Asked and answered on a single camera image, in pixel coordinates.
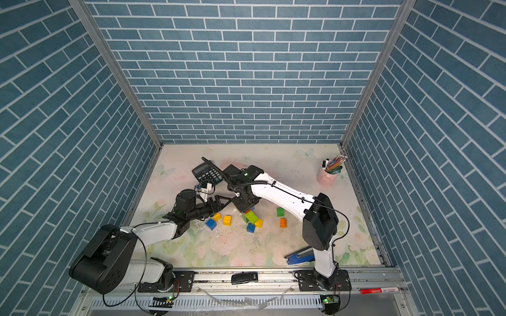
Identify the blue lego brick centre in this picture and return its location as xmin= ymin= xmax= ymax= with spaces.
xmin=246 ymin=223 xmax=256 ymax=234

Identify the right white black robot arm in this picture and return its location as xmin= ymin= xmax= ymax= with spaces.
xmin=202 ymin=157 xmax=344 ymax=290

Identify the coloured pencils bundle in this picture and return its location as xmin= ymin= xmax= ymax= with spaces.
xmin=322 ymin=155 xmax=347 ymax=175

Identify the blue lego brick left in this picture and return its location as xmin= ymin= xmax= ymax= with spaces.
xmin=206 ymin=219 xmax=217 ymax=230

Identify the blue black stapler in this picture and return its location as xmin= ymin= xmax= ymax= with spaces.
xmin=284 ymin=246 xmax=315 ymax=265

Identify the lime long lego brick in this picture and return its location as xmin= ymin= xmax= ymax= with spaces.
xmin=245 ymin=210 xmax=259 ymax=224

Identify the pink pencil cup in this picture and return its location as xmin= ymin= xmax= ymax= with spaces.
xmin=316 ymin=167 xmax=338 ymax=188

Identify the blue lego brick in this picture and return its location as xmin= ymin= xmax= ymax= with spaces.
xmin=246 ymin=223 xmax=256 ymax=234
xmin=206 ymin=219 xmax=217 ymax=230

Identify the yellow lego brick middle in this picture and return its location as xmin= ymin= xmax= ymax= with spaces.
xmin=223 ymin=215 xmax=232 ymax=226

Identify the red marker pen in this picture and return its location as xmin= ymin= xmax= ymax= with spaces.
xmin=359 ymin=287 xmax=400 ymax=294

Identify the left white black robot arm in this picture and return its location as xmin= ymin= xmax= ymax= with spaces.
xmin=69 ymin=189 xmax=232 ymax=294

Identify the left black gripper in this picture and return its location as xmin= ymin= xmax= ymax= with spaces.
xmin=185 ymin=195 xmax=231 ymax=222

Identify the black desk calculator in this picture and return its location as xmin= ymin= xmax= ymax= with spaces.
xmin=192 ymin=163 xmax=223 ymax=186

